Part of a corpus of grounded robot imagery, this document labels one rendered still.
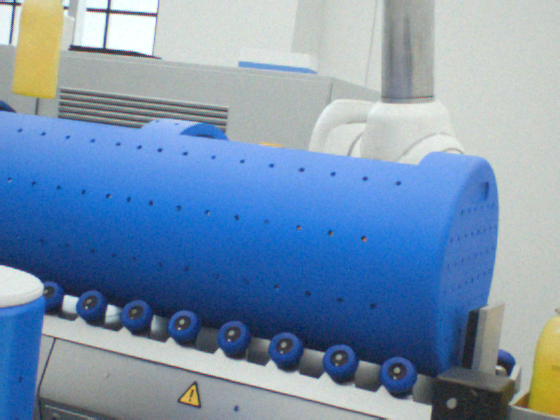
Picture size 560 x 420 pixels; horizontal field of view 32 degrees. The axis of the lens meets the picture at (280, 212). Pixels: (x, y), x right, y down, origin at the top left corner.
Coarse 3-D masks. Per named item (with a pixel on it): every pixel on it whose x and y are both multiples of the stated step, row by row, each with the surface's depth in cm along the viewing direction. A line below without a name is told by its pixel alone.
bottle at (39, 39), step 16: (32, 0) 156; (48, 0) 156; (32, 16) 156; (48, 16) 156; (64, 16) 160; (32, 32) 156; (48, 32) 157; (16, 48) 158; (32, 48) 156; (48, 48) 157; (16, 64) 157; (32, 64) 156; (48, 64) 157; (16, 80) 157; (32, 80) 156; (48, 80) 158; (32, 96) 157; (48, 96) 158
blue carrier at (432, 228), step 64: (0, 128) 143; (64, 128) 140; (128, 128) 137; (192, 128) 137; (0, 192) 138; (64, 192) 134; (128, 192) 130; (192, 192) 126; (256, 192) 123; (320, 192) 120; (384, 192) 117; (448, 192) 115; (0, 256) 142; (64, 256) 135; (128, 256) 130; (192, 256) 125; (256, 256) 121; (320, 256) 117; (384, 256) 114; (448, 256) 114; (256, 320) 126; (320, 320) 120; (384, 320) 116; (448, 320) 118
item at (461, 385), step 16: (464, 368) 107; (448, 384) 101; (464, 384) 100; (480, 384) 100; (496, 384) 101; (512, 384) 103; (448, 400) 100; (464, 400) 99; (480, 400) 99; (496, 400) 99; (432, 416) 102; (448, 416) 101; (464, 416) 100; (480, 416) 99; (496, 416) 99
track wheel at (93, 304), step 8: (80, 296) 137; (88, 296) 137; (96, 296) 136; (104, 296) 136; (80, 304) 136; (88, 304) 136; (96, 304) 135; (104, 304) 135; (80, 312) 135; (88, 312) 135; (96, 312) 135; (104, 312) 136; (88, 320) 135
